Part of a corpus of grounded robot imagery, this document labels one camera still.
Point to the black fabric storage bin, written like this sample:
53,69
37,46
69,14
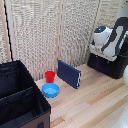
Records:
18,96

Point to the beige woven folding screen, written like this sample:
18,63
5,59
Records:
40,30

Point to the dark blue flat box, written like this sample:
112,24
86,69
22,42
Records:
69,74

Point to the blue cup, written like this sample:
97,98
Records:
50,90

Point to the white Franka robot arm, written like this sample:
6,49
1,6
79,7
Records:
115,35

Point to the red plastic cup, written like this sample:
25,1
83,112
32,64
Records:
50,77

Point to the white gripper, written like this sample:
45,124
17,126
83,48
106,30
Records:
100,50

